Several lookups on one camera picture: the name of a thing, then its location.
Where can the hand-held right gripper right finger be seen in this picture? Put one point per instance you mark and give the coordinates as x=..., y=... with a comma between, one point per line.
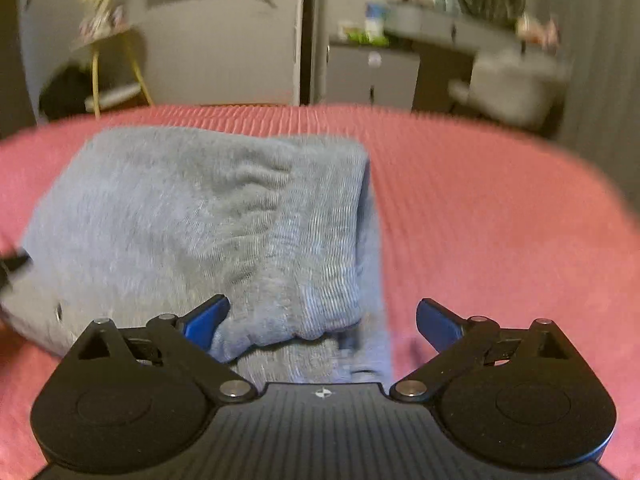
x=440, y=325

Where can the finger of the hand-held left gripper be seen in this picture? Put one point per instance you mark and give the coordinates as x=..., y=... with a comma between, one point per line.
x=12, y=262

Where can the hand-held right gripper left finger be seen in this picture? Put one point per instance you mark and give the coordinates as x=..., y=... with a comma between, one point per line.
x=205, y=322

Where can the grey pants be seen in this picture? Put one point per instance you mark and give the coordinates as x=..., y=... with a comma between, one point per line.
x=190, y=230

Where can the red ribbed blanket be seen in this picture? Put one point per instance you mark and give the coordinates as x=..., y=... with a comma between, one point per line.
x=500, y=240

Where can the black bag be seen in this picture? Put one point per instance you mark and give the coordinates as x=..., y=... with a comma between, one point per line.
x=65, y=92

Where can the yellow side table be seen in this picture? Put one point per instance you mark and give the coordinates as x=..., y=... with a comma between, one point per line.
x=115, y=70

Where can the white chair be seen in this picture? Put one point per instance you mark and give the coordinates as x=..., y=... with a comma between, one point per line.
x=515, y=87

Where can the grey bedside cabinet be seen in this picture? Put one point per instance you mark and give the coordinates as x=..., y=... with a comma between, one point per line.
x=370, y=77

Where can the pale flower bouquet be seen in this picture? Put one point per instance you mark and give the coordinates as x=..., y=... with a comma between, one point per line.
x=102, y=2

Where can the green cloth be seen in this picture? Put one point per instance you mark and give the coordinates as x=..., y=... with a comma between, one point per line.
x=367, y=37

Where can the grey vanity desk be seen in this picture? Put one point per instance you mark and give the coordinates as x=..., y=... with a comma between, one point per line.
x=435, y=27

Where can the tall white standing unit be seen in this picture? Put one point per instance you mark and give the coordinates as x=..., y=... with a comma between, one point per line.
x=306, y=35

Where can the white and blue container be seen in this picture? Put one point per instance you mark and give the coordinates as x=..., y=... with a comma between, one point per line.
x=374, y=20

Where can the pink toiletries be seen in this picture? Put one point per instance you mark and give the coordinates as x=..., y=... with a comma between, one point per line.
x=537, y=27

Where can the grey curtain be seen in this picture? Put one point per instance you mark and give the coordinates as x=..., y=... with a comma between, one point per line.
x=600, y=50

